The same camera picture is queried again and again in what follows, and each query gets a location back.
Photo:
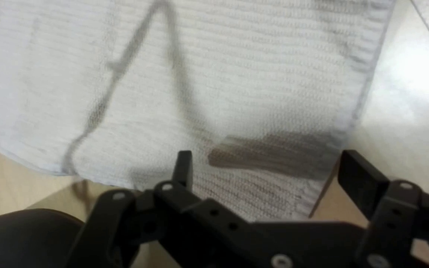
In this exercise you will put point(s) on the white cloth towel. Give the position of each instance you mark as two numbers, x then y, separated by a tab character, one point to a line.
234	75

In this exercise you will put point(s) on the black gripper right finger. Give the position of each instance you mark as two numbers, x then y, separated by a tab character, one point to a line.
398	213

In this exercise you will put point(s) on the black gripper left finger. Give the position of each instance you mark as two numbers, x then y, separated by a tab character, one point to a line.
125	224

